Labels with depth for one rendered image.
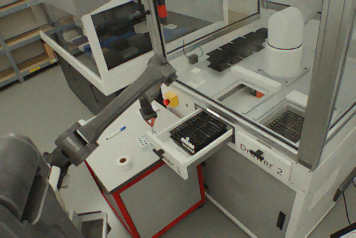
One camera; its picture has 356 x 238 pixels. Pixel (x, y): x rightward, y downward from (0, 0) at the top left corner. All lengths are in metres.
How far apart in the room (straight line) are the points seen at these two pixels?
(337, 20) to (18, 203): 0.77
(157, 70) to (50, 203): 0.59
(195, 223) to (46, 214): 1.78
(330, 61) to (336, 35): 0.08
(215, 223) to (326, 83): 1.42
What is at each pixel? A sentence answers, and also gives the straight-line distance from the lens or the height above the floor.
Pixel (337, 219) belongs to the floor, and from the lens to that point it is 2.19.
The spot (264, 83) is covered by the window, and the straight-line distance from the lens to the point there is 1.06.
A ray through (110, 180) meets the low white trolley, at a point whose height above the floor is 0.76.
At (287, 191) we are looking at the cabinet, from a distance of 1.34.
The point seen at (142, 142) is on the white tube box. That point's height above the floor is 0.79.
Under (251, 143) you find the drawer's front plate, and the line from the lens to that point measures 1.24.
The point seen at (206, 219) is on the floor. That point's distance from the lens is 2.07.
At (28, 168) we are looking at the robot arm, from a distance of 0.31.
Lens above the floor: 1.79
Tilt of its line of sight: 39 degrees down
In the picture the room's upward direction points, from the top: 10 degrees counter-clockwise
